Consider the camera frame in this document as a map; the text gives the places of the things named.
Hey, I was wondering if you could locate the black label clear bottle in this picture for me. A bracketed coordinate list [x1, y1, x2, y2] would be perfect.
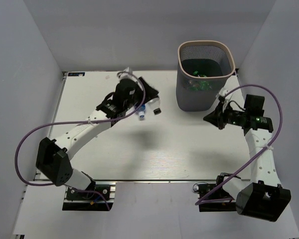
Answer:
[147, 97, 161, 115]

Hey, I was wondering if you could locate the blue label clear bottle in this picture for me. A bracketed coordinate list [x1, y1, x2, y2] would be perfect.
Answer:
[137, 104, 146, 120]

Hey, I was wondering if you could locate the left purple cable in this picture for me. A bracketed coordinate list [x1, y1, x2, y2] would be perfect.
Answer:
[15, 71, 147, 211]

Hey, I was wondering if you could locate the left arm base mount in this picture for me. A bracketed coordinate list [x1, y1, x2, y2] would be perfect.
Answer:
[62, 181, 116, 212]

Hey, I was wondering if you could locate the blue corner label sticker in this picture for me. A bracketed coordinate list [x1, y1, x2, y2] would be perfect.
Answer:
[68, 72, 85, 77]

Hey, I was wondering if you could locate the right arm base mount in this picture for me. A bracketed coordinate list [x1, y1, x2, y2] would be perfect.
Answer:
[192, 182, 236, 212]

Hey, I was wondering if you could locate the grey mesh waste bin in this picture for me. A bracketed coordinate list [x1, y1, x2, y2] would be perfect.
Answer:
[176, 40, 236, 112]

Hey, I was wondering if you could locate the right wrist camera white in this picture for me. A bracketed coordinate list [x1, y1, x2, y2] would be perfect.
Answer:
[216, 87, 231, 112]

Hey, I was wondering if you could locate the green plastic bottle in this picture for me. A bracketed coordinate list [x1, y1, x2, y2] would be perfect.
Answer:
[189, 81, 212, 91]
[192, 71, 207, 78]

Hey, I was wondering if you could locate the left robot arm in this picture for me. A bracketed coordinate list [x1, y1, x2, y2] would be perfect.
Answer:
[36, 76, 161, 199]

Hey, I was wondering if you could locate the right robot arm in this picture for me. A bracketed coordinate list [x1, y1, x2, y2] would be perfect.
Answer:
[202, 95, 291, 222]

